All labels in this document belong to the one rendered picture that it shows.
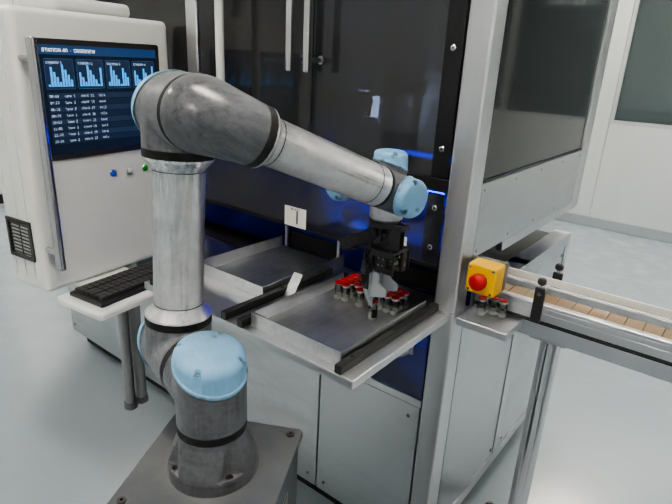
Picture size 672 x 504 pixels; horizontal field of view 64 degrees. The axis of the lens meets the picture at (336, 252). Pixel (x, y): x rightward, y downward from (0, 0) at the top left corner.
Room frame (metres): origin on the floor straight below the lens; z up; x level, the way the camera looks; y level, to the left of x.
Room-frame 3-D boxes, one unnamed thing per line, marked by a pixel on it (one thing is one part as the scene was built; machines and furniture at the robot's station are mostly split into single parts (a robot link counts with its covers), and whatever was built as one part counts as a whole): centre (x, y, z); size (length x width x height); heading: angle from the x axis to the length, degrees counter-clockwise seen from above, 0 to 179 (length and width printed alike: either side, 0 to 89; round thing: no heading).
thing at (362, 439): (2.22, 0.22, 0.44); 2.06 x 1.00 x 0.88; 53
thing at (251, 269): (1.45, 0.18, 0.90); 0.34 x 0.26 x 0.04; 143
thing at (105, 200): (1.63, 0.76, 1.19); 0.50 x 0.19 x 0.78; 150
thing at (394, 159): (1.15, -0.11, 1.23); 0.09 x 0.08 x 0.11; 128
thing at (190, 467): (0.75, 0.19, 0.84); 0.15 x 0.15 x 0.10
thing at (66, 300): (1.52, 0.62, 0.79); 0.45 x 0.28 x 0.03; 150
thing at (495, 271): (1.19, -0.36, 1.00); 0.08 x 0.07 x 0.07; 143
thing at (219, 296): (1.29, 0.09, 0.87); 0.70 x 0.48 x 0.02; 53
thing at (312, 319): (1.15, -0.02, 0.90); 0.34 x 0.26 x 0.04; 142
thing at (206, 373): (0.75, 0.20, 0.96); 0.13 x 0.12 x 0.14; 38
